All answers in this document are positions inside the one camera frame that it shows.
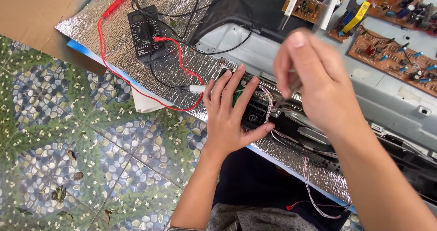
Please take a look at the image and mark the person's right hand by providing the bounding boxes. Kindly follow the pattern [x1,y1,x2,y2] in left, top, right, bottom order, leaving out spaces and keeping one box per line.
[273,28,358,138]

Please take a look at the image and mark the person's left hand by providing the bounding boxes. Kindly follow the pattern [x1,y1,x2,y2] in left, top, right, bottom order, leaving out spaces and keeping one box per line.
[202,64,276,156]

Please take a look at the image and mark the thin metal hand tool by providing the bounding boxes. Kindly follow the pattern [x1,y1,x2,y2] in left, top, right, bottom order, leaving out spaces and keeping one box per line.
[273,79,302,109]

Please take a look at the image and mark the black plastic television frame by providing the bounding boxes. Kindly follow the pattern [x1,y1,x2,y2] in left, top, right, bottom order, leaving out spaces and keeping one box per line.
[218,67,437,206]

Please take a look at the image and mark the small green circuit board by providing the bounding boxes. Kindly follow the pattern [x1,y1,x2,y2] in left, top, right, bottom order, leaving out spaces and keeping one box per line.
[233,75,254,106]

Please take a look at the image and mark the white tipped black probe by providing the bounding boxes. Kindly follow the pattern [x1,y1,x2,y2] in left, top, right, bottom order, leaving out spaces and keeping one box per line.
[175,84,207,94]

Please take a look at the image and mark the grey metal television chassis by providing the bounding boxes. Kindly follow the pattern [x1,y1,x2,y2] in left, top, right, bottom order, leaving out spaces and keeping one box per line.
[196,0,437,148]

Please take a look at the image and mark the person's dark trousers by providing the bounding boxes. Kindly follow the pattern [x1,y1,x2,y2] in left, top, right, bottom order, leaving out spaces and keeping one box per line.
[212,146,353,231]

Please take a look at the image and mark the circuit board with yellow transformer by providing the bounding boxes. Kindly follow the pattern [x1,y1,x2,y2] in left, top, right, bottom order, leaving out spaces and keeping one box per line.
[326,0,371,43]

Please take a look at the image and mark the brown board with blue resistors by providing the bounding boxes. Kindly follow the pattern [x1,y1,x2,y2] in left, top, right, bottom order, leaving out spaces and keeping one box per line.
[348,28,437,98]

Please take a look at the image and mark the circuit board with white brackets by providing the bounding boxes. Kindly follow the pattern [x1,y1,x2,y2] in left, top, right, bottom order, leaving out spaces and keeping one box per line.
[282,0,348,31]

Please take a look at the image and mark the folded white paper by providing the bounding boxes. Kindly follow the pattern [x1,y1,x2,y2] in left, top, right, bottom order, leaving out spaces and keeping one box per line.
[131,87,165,114]

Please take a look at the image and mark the person's grey shirt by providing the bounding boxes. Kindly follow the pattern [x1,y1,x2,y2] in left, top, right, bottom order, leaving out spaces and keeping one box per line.
[167,203,319,231]

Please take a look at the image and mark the black television back cover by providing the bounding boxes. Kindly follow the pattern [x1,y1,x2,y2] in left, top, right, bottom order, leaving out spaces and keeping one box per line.
[188,0,316,47]

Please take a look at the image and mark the silver foil insulation mat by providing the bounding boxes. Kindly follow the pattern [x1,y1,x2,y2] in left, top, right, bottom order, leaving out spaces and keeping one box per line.
[55,0,353,205]

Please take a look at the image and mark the brown board with black capacitors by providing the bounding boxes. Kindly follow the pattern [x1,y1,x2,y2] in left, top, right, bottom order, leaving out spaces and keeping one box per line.
[368,0,437,37]

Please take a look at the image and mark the black digital multimeter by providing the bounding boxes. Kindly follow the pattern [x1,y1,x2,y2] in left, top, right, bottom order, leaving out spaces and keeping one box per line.
[127,5,170,63]

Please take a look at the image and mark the red multimeter probe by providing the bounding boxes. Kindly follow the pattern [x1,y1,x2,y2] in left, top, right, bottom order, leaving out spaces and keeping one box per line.
[101,0,130,19]

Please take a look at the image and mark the brown cardboard sheet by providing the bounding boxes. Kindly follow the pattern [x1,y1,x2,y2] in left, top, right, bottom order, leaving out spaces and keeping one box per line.
[0,0,108,77]

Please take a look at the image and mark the black probe cable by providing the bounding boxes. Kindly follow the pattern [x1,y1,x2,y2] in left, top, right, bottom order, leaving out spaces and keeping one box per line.
[131,0,255,90]

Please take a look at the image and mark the red probe cable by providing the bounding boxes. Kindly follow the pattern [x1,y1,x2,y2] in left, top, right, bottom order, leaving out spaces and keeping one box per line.
[97,15,205,112]

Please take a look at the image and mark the white and red wire bundle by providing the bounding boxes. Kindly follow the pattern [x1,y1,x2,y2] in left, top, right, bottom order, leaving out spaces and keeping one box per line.
[257,84,352,219]

